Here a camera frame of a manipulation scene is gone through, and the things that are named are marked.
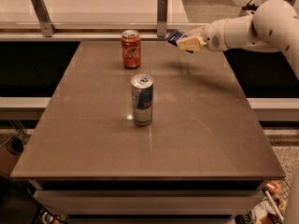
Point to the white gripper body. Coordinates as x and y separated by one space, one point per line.
212 37

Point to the blue rxbar wrapper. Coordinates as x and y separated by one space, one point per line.
174 37

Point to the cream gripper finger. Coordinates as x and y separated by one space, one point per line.
196 32
194 43

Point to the red coca-cola can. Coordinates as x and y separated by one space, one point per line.
131 48

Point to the white drawer front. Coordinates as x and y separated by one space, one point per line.
138 202

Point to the silver blue red bull can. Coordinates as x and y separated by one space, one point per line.
142 95

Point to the wire basket with snacks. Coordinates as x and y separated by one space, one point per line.
271 209

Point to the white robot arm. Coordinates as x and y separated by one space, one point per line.
273 26

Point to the left metal glass bracket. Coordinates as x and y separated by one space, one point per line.
46 26

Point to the metal glass bracket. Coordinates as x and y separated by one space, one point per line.
162 12
46 26

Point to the middle metal glass bracket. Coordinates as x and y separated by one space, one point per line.
162 12

